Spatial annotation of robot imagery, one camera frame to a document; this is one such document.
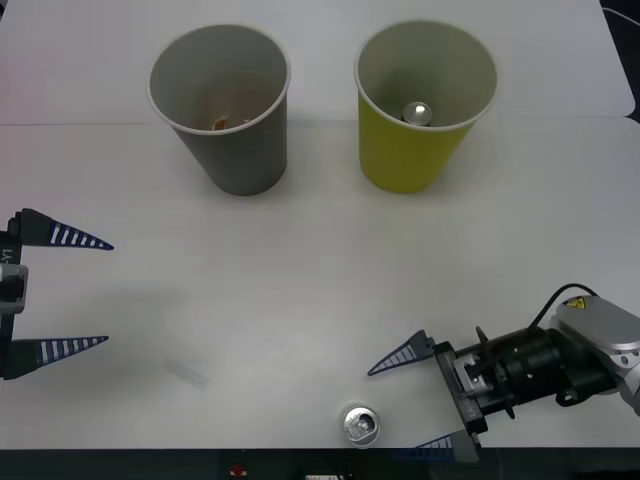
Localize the silver drink can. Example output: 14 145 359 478
339 402 383 449

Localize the yellow-green plastic waste bin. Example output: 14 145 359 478
353 18 499 195

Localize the white cable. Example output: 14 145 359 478
601 5 640 25

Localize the silver-ended drink can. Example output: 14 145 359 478
401 101 434 127

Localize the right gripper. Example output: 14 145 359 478
367 329 516 464

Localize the grey plastic waste bin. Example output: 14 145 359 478
146 23 293 197

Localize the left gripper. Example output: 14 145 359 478
0 208 115 382

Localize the plastic bottle with orange label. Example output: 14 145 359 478
209 113 254 132

